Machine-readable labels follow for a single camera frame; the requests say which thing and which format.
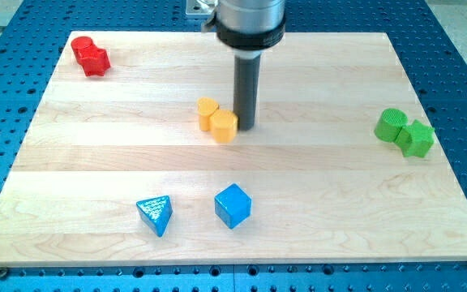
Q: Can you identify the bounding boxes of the green cylinder block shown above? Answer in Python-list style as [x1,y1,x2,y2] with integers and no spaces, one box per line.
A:
[374,108,408,142]

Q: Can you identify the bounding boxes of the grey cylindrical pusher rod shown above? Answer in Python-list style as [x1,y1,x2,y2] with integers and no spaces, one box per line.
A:
[233,56,260,131]

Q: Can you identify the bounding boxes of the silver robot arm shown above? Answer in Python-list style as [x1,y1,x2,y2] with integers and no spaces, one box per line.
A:
[201,0,285,60]

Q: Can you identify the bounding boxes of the green star block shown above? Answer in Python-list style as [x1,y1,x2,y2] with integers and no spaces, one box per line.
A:
[394,120,435,158]

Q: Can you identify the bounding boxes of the blue perforated table plate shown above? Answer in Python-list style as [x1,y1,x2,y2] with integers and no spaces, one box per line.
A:
[0,0,467,291]

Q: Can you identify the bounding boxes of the red star block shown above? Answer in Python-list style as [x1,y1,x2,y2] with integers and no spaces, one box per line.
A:
[75,47,111,76]

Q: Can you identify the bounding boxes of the blue triangle block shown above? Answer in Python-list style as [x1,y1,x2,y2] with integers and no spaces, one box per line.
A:
[136,195,173,237]

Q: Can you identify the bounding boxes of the silver metal mounting bracket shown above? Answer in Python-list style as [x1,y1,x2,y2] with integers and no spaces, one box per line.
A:
[185,0,218,19]

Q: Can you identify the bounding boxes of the red cylinder block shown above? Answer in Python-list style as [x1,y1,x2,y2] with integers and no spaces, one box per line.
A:
[71,36,94,64]

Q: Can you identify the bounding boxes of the yellow hexagon block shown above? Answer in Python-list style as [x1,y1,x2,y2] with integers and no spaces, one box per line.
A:
[210,109,238,144]

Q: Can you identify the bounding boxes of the wooden board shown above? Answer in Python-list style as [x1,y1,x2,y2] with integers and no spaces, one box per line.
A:
[0,32,467,267]

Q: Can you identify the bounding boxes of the blue cube block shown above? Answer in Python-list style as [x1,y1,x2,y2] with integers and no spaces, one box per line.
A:
[214,183,252,229]

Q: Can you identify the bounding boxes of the yellow heart block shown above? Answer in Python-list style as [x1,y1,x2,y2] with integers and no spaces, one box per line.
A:
[197,97,220,131]

